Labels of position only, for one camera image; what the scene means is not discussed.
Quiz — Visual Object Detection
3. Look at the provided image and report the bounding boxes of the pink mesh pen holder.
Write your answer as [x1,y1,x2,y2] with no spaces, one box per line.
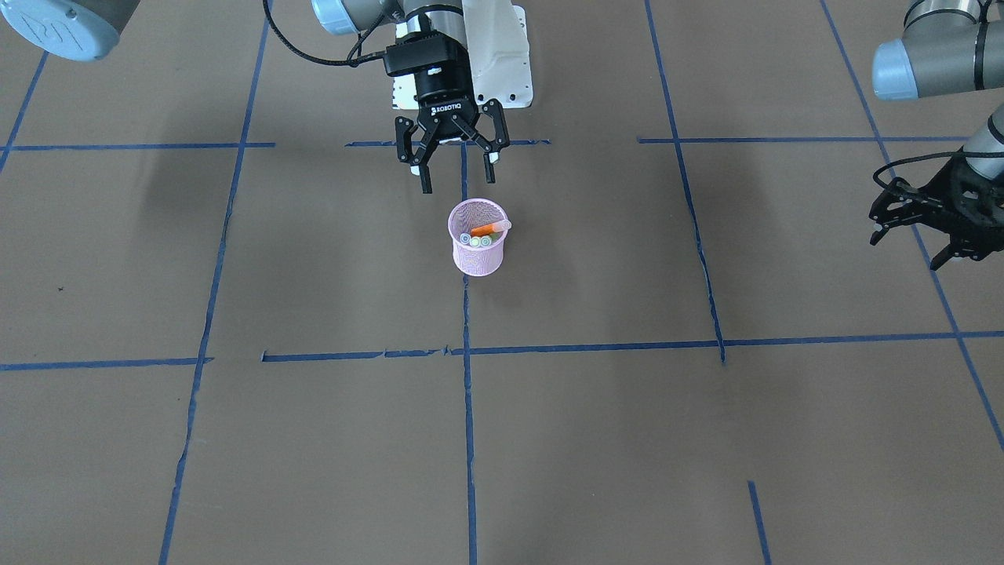
[447,198,512,278]

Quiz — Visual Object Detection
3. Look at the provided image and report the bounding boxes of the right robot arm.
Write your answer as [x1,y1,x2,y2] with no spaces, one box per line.
[2,1,529,193]

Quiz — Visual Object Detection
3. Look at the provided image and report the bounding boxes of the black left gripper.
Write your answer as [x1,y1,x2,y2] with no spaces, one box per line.
[868,153,1003,272]

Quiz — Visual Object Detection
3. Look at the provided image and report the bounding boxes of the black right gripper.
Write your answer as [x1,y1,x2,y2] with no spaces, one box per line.
[384,35,511,195]

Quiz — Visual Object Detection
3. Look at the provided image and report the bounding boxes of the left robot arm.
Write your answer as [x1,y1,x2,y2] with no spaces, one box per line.
[869,1,1003,271]

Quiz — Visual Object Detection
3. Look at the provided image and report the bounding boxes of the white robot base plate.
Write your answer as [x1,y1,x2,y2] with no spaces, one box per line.
[392,0,535,111]

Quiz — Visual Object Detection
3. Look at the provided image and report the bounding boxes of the orange highlighter pen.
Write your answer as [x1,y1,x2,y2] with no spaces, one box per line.
[468,221,512,239]

